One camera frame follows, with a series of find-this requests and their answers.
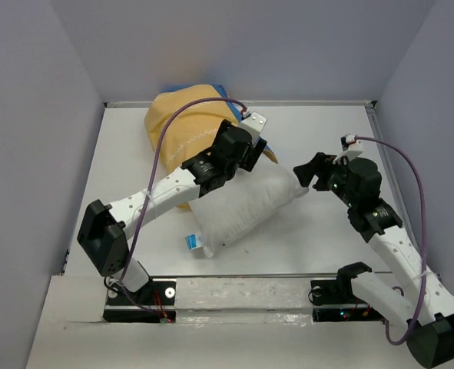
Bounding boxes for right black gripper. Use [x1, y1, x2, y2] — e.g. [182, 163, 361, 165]
[291, 152, 357, 208]

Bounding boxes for yellow pillowcase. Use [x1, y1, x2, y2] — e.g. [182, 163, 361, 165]
[144, 82, 280, 211]

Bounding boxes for white pillow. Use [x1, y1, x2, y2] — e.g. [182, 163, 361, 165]
[189, 151, 309, 258]

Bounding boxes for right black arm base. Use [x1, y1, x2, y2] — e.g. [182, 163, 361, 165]
[307, 261, 383, 323]

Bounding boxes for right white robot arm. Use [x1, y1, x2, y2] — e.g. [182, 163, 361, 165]
[293, 152, 454, 368]

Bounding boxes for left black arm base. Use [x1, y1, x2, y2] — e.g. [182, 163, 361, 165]
[102, 277, 177, 324]

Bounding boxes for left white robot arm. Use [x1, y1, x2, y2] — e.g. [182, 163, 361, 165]
[77, 113, 267, 304]

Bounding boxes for blue white pillow label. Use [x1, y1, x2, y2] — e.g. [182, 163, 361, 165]
[185, 232, 204, 252]

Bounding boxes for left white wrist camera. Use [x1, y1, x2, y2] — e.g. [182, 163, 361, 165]
[238, 112, 267, 144]

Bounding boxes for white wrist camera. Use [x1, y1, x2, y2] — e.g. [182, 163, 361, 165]
[238, 112, 267, 144]
[333, 135, 363, 165]

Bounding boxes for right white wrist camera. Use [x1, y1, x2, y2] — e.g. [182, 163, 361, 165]
[333, 135, 363, 165]

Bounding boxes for aluminium table frame rail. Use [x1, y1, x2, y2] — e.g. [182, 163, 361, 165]
[104, 100, 376, 108]

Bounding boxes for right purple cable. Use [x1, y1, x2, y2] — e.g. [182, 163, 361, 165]
[355, 136, 428, 344]

